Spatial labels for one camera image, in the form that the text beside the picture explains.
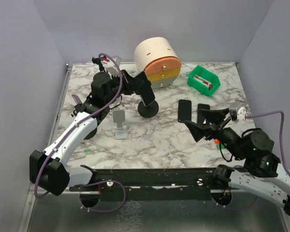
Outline purple phone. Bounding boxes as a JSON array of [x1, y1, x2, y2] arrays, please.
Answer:
[[72, 94, 83, 105]]

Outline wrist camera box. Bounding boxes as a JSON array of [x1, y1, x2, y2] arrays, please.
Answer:
[[229, 102, 246, 121], [102, 56, 121, 76]]

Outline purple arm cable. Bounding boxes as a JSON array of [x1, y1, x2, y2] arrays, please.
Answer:
[[215, 110, 290, 211], [35, 53, 126, 213]]

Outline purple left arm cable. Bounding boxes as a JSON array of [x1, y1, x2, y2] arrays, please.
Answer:
[[35, 53, 126, 213]]

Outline small black phone stand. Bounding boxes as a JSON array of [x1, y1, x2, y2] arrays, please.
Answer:
[[74, 102, 99, 140]]

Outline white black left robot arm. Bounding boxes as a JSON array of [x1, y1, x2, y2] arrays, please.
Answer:
[[29, 70, 151, 198]]

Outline items inside green bin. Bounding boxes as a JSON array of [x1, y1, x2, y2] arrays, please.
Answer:
[[194, 74, 213, 90]]

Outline silver phone with dark screen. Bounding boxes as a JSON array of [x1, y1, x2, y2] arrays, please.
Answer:
[[135, 72, 155, 97]]

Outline cream cylindrical drawer organizer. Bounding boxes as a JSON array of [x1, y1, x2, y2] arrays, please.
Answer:
[[134, 37, 182, 89]]

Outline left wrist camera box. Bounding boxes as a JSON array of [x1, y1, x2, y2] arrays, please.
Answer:
[[102, 56, 121, 76]]

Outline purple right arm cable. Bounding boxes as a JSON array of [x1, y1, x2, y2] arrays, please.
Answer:
[[215, 110, 290, 211]]

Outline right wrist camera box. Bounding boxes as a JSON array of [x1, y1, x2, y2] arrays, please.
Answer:
[[229, 102, 246, 121]]

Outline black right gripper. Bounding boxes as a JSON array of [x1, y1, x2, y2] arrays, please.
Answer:
[[184, 107, 247, 160]]

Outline black front mounting rail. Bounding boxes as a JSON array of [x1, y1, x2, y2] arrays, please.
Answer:
[[69, 168, 231, 201]]

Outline black adjustable phone stand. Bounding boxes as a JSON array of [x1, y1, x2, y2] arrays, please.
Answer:
[[91, 56, 107, 72]]

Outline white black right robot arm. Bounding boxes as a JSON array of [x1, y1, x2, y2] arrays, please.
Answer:
[[184, 104, 290, 216]]

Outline green plastic bin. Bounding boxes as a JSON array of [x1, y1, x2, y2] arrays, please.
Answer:
[[187, 65, 220, 97]]

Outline silver folding phone stand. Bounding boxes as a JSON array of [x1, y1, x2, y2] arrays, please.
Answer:
[[113, 110, 128, 140]]

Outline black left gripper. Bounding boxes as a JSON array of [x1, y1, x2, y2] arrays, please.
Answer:
[[104, 69, 144, 104]]

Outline black round-base phone stand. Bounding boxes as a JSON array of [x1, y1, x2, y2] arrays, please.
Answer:
[[137, 97, 159, 118]]

